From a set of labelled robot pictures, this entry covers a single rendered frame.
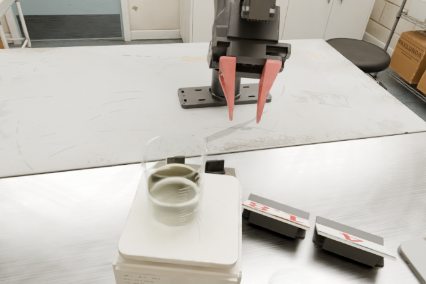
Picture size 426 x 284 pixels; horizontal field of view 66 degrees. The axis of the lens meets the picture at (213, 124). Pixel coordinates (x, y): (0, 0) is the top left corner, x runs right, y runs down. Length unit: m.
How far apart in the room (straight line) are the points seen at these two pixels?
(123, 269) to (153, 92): 0.45
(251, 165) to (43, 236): 0.32
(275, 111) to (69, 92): 0.44
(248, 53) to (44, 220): 0.35
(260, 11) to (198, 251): 0.26
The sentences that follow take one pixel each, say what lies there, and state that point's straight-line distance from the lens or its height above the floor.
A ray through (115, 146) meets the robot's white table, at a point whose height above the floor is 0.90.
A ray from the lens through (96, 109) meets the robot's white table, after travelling 0.70.
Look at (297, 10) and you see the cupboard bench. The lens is 3.03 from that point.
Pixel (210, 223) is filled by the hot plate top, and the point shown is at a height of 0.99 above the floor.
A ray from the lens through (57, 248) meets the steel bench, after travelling 0.48.
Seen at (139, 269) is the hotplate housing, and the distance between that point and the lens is 0.37.
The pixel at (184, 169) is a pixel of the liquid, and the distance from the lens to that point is 0.36.
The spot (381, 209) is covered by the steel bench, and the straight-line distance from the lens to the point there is 0.57.
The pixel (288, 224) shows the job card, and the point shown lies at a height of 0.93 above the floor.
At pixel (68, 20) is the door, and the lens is 3.35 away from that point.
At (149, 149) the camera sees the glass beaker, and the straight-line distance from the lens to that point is 0.34.
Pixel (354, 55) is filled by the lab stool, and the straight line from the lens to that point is 1.77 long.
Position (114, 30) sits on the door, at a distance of 3.35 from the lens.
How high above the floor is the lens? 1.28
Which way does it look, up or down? 36 degrees down
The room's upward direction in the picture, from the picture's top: 4 degrees clockwise
